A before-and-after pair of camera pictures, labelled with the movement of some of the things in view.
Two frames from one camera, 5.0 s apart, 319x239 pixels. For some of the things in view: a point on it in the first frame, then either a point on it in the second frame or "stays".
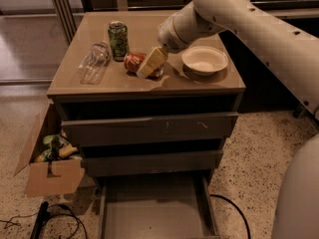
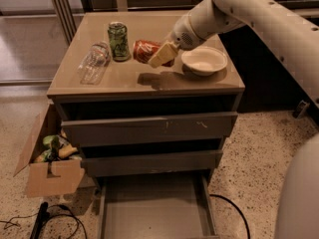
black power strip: [42, 216] stays
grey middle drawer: [113, 165] stays
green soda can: [119, 39] stays
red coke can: [133, 62] -> [144, 50]
